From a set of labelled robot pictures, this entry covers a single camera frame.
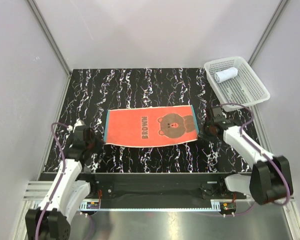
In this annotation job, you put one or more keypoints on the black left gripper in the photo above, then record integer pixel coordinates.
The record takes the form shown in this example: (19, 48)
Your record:
(100, 143)

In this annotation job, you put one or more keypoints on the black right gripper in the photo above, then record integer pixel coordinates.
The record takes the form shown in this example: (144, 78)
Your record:
(202, 134)

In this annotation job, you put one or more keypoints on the orange patterned towel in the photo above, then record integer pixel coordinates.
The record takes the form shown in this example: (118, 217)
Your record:
(151, 127)

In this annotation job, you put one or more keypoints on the white terry towel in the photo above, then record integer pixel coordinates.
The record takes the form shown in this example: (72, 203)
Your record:
(224, 75)

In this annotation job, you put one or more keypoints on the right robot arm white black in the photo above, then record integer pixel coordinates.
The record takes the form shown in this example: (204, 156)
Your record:
(270, 180)

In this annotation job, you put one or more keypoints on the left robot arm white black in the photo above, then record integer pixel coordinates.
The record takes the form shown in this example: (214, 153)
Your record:
(51, 220)

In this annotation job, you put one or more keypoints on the white plastic mesh basket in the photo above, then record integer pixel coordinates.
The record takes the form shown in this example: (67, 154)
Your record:
(244, 89)

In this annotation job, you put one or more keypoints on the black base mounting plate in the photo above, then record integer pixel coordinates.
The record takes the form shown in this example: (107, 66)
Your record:
(197, 185)

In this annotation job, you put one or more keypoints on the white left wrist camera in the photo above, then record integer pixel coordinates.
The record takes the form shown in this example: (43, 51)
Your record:
(78, 126)

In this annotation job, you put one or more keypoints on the aluminium frame rail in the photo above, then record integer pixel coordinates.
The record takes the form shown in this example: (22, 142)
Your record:
(196, 200)

